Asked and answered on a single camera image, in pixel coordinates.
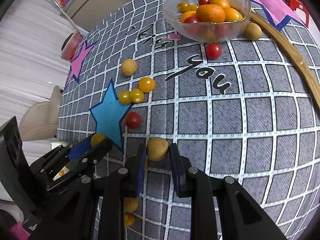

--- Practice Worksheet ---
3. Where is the tan longan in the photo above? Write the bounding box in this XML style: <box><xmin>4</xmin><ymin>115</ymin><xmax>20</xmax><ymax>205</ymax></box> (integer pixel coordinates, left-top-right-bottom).
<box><xmin>244</xmin><ymin>22</ymin><xmax>263</xmax><ymax>41</ymax></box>
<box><xmin>120</xmin><ymin>59</ymin><xmax>138</xmax><ymax>76</ymax></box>
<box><xmin>147</xmin><ymin>137</ymin><xmax>169</xmax><ymax>161</ymax></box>
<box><xmin>91</xmin><ymin>133</ymin><xmax>106</xmax><ymax>148</ymax></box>

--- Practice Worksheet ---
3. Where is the red cherry tomato by star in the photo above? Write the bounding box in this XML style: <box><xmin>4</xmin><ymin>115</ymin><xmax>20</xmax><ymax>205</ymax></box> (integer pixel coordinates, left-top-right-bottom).
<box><xmin>125</xmin><ymin>112</ymin><xmax>142</xmax><ymax>129</ymax></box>

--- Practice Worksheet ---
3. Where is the beige chair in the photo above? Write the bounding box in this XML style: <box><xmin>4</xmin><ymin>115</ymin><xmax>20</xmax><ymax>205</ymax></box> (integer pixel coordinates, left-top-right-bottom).
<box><xmin>19</xmin><ymin>86</ymin><xmax>62</xmax><ymax>141</ymax></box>

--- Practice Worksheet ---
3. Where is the yellow cherry tomato right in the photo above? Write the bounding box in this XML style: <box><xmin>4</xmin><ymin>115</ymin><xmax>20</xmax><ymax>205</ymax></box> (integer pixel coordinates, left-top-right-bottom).
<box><xmin>130</xmin><ymin>88</ymin><xmax>144</xmax><ymax>104</ymax></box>

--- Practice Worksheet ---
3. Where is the yellow cherry tomato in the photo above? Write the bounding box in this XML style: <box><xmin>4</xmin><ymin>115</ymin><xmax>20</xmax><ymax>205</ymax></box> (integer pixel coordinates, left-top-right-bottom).
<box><xmin>130</xmin><ymin>88</ymin><xmax>144</xmax><ymax>104</ymax></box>
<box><xmin>118</xmin><ymin>90</ymin><xmax>132</xmax><ymax>105</ymax></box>

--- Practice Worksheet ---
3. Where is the grey checkered tablecloth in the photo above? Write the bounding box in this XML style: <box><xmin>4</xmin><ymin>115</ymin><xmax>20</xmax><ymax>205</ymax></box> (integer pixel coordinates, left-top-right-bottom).
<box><xmin>57</xmin><ymin>0</ymin><xmax>319</xmax><ymax>239</ymax></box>

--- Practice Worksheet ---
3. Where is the yellow cherry tomato left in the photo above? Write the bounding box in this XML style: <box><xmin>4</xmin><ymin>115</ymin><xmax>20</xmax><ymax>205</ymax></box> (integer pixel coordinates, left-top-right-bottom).
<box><xmin>118</xmin><ymin>90</ymin><xmax>132</xmax><ymax>105</ymax></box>

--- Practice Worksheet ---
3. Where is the orange cherry tomato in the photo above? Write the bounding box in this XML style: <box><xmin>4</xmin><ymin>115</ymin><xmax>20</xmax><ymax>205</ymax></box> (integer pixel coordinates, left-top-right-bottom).
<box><xmin>138</xmin><ymin>77</ymin><xmax>156</xmax><ymax>93</ymax></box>

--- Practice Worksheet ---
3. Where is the red cherry tomato near bowl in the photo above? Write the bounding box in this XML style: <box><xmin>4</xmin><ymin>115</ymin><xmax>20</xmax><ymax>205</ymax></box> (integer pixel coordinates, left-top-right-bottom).
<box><xmin>206</xmin><ymin>43</ymin><xmax>222</xmax><ymax>60</ymax></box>

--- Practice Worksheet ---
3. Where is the red plastic basin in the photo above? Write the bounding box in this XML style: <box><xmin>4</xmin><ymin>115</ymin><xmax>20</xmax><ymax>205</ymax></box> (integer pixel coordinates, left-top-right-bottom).
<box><xmin>61</xmin><ymin>31</ymin><xmax>83</xmax><ymax>61</ymax></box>

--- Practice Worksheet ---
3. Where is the tan longan beside bowl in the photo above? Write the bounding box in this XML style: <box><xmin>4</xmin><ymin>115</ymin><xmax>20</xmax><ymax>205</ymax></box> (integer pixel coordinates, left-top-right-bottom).
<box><xmin>244</xmin><ymin>22</ymin><xmax>263</xmax><ymax>41</ymax></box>

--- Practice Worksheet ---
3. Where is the clear glass fruit bowl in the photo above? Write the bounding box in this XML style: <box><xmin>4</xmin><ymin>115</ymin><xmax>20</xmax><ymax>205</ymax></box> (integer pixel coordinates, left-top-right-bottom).
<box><xmin>163</xmin><ymin>0</ymin><xmax>252</xmax><ymax>43</ymax></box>

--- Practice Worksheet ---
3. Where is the large orange mandarin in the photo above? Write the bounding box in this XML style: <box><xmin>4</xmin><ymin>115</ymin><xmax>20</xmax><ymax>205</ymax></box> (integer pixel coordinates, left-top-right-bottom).
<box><xmin>196</xmin><ymin>4</ymin><xmax>226</xmax><ymax>23</ymax></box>

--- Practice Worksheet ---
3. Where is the curved wooden stick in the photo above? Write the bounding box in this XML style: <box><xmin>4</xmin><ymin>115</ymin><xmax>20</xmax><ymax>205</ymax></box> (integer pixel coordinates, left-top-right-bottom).
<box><xmin>251</xmin><ymin>12</ymin><xmax>320</xmax><ymax>108</ymax></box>

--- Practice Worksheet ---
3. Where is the red plastic stool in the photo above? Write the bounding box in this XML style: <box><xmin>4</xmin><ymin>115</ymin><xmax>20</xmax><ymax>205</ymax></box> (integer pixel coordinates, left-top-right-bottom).
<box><xmin>287</xmin><ymin>0</ymin><xmax>310</xmax><ymax>28</ymax></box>

